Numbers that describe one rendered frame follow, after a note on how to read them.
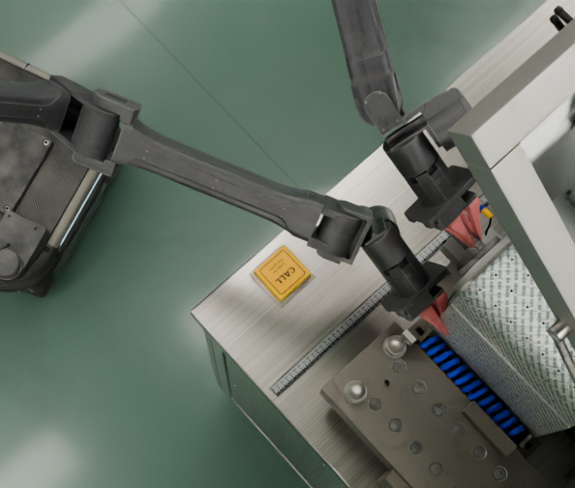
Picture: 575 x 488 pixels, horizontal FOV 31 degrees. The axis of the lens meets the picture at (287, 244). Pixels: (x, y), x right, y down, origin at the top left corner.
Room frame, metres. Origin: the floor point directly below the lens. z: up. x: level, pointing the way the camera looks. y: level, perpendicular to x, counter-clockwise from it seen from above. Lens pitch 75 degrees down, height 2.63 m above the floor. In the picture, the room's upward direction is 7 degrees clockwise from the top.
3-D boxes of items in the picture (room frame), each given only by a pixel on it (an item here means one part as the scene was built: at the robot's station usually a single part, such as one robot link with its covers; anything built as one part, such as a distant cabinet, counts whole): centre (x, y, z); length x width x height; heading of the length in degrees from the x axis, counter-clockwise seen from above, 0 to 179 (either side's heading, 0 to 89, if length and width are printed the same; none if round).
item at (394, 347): (0.29, -0.19, 1.05); 0.04 x 0.04 x 0.04
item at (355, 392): (0.21, -0.13, 1.05); 0.04 x 0.04 x 0.04
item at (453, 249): (0.44, -0.27, 1.05); 0.06 x 0.05 x 0.31; 49
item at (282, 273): (0.41, 0.00, 0.91); 0.07 x 0.07 x 0.02; 49
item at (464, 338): (0.26, -0.33, 1.11); 0.23 x 0.01 x 0.18; 49
